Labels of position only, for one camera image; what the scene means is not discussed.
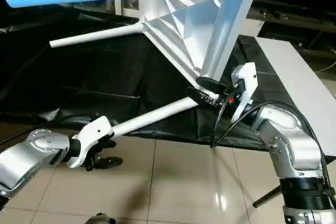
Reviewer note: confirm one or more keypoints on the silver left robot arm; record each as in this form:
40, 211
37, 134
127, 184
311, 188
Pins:
26, 156

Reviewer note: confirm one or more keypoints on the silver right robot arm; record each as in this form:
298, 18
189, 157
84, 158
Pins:
289, 140

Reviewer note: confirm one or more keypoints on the white flat board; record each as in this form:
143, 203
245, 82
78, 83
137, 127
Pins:
294, 77

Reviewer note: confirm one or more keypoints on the white drawer unit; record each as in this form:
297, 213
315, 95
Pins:
252, 27

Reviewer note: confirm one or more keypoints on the black mat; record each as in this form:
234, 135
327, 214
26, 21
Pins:
79, 77

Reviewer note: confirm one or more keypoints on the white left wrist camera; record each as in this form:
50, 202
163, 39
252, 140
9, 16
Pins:
94, 129

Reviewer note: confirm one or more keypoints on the black metal table frame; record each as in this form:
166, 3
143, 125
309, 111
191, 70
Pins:
268, 196

